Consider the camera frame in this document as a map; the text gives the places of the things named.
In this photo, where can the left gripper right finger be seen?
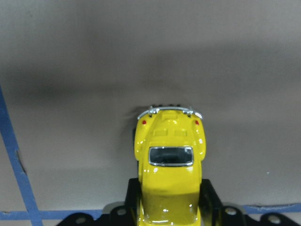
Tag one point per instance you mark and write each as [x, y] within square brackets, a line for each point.
[215, 213]

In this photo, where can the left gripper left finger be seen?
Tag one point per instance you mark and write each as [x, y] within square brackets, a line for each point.
[123, 215]

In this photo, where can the yellow beetle toy car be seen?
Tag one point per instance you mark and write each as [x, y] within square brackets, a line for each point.
[169, 146]

